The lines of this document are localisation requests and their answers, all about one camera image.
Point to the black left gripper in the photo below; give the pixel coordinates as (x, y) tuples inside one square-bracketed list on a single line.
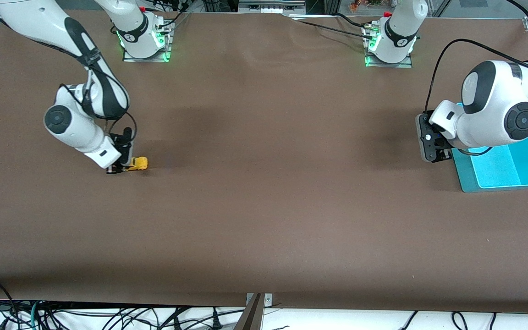
[(442, 153)]

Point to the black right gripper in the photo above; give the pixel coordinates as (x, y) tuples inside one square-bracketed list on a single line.
[(123, 149)]

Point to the yellow beetle toy car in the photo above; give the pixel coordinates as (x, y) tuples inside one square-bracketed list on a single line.
[(139, 163)]

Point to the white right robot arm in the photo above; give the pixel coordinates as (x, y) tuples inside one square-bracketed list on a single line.
[(85, 50)]

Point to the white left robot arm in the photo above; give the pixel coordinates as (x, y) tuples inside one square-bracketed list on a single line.
[(497, 105)]

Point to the teal plastic bin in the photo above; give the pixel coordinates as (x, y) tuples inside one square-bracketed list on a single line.
[(507, 169)]

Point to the orange clutter object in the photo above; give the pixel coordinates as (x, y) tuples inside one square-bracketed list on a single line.
[(365, 4)]

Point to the dark brown beam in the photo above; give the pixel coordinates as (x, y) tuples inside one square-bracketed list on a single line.
[(251, 316)]

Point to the grey power strip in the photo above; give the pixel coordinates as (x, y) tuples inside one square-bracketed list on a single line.
[(271, 6)]

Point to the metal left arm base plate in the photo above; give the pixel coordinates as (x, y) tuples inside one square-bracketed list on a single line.
[(385, 65)]

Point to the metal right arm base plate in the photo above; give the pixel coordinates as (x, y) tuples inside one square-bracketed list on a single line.
[(165, 43)]

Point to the small metal table bracket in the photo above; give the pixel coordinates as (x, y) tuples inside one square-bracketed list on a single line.
[(267, 299)]

